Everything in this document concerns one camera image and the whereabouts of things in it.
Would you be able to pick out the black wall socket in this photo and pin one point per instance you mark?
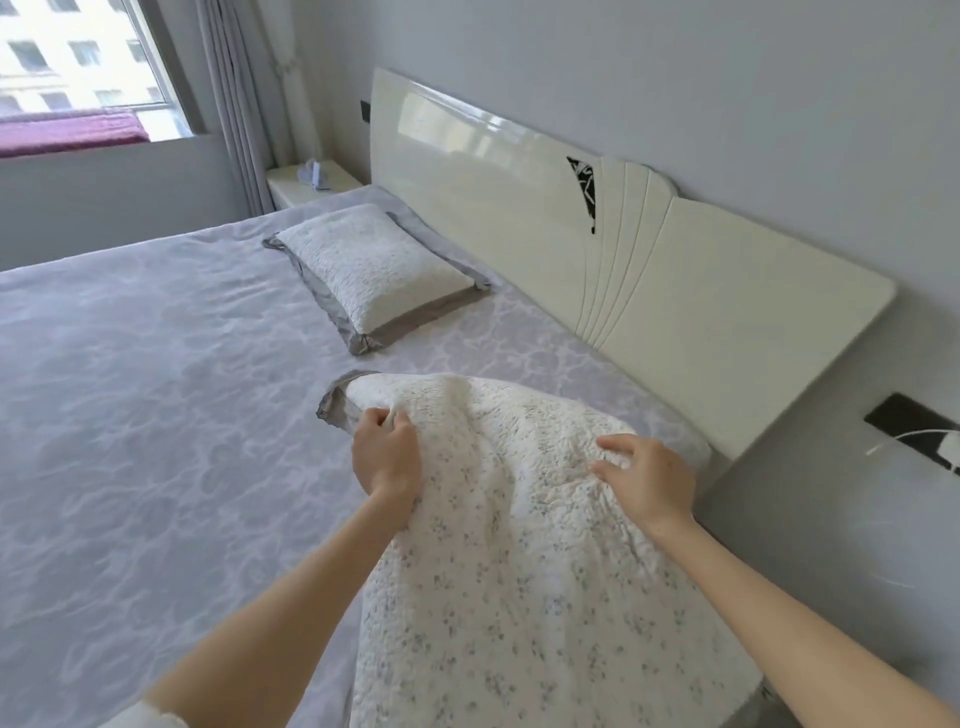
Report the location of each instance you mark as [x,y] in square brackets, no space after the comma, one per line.
[908,423]

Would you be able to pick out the red plaid folded cloth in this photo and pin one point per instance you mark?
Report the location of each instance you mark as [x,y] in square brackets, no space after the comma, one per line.
[68,132]

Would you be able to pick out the person's white shirt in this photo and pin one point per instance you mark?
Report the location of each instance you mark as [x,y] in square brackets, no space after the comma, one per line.
[143,716]

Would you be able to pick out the person's left hand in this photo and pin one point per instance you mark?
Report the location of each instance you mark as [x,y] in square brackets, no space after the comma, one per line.
[390,465]

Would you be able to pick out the white window sill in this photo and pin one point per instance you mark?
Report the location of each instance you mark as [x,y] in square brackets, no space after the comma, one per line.
[173,138]

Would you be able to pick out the folded bedding on windowsill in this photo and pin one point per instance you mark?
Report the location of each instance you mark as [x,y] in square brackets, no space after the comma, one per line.
[90,53]

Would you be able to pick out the cream nightstand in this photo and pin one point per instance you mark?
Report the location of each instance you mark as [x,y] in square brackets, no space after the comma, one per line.
[300,192]

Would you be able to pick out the blue-grey cloth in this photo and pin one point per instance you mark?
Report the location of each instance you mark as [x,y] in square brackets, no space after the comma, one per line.
[150,405]

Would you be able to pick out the dark wall switch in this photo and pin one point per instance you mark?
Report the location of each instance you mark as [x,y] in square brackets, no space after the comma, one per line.
[365,111]

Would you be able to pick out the person's left forearm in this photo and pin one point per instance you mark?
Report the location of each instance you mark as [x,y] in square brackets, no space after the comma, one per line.
[263,645]

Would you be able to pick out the grey curtain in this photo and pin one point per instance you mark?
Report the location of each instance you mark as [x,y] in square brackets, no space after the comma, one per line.
[255,90]

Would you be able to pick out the floral white pillow grey trim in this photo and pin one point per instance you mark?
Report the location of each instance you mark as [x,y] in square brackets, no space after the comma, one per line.
[525,600]
[375,270]

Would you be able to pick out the person's right hand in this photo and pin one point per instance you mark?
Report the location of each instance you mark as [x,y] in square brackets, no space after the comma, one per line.
[648,483]

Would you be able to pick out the person's right forearm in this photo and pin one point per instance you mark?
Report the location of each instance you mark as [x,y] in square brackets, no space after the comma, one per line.
[810,638]

